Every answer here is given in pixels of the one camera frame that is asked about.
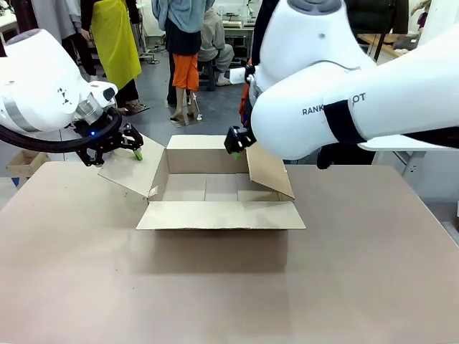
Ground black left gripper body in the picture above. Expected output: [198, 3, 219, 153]
[85, 133, 126, 159]

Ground brown cardboard box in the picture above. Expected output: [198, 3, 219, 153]
[97, 134, 307, 232]

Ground small cardboard box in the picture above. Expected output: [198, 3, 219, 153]
[6, 149, 50, 179]

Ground flat floor scale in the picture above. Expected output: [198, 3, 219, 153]
[117, 102, 151, 116]

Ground red and black object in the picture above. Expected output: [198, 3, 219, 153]
[238, 62, 256, 127]

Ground black stool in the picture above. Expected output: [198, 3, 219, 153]
[198, 60, 218, 91]

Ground person in yellow apron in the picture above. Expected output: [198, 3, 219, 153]
[80, 0, 143, 113]

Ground mannequin with orange pants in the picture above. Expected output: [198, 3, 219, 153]
[151, 0, 217, 123]

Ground seated person in beige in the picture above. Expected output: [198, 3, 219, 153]
[198, 6, 237, 87]

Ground white workbench with machines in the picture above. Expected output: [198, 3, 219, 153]
[219, 9, 256, 54]

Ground person in grey coat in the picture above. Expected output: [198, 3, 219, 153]
[30, 0, 84, 42]

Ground black stand pole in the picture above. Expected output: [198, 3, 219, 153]
[372, 32, 388, 62]

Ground white table with metal legs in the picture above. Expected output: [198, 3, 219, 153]
[0, 11, 18, 35]

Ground wooden table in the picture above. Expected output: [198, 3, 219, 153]
[357, 33, 421, 59]

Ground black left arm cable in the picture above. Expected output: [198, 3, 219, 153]
[0, 107, 123, 155]

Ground black strap on arm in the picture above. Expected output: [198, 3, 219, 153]
[323, 100, 367, 145]

